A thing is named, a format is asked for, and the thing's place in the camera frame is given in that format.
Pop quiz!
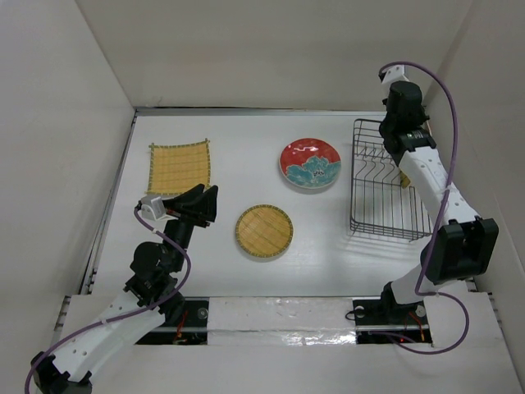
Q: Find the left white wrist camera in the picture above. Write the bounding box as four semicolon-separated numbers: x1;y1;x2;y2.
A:
139;195;167;222

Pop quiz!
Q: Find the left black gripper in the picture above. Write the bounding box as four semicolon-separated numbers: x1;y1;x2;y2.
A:
163;183;217;271

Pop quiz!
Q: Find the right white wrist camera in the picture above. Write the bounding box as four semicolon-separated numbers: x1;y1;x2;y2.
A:
378;65;409;86

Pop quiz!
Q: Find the square bamboo tray plate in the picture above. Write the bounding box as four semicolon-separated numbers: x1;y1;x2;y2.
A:
146;139;211;196

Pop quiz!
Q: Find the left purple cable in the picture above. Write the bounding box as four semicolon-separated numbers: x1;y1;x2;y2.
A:
23;204;192;394

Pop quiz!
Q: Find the red teal floral plate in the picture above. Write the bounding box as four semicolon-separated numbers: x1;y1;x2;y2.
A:
279;138;342;190

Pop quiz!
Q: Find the round bamboo plate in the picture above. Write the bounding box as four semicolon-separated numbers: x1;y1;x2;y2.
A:
235;204;294;259

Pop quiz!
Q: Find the purple cable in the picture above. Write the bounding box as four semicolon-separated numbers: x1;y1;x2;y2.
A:
23;204;192;394
381;61;471;355

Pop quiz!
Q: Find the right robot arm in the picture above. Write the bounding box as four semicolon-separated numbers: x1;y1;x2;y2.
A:
379;80;499;323

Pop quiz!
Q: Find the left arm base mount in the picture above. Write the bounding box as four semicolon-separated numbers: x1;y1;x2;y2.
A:
136;297;210;346

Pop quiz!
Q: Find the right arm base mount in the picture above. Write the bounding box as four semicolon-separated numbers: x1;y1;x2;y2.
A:
345;283;431;345

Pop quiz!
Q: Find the curved bamboo scoop plate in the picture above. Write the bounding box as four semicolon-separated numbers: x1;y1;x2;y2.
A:
399;118;434;190

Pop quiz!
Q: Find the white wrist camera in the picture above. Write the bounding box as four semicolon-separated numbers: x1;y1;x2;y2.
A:
139;195;167;222
378;65;409;86

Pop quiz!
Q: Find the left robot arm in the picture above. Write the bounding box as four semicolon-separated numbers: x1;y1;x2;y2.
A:
24;184;218;393

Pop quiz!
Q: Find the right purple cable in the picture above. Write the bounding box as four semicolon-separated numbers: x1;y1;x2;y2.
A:
381;61;471;355

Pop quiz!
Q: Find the black wire dish rack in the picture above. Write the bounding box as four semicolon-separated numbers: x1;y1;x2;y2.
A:
349;118;432;241

